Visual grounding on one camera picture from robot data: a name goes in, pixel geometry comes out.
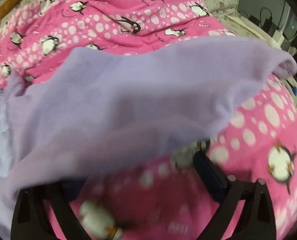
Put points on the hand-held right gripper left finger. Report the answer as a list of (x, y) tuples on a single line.
[(74, 192)]

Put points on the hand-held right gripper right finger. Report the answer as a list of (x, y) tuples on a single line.
[(211, 177)]

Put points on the lilac puffer jacket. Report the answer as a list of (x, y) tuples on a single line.
[(128, 100)]

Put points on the pink penguin printed blanket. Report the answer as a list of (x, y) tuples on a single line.
[(113, 10)]

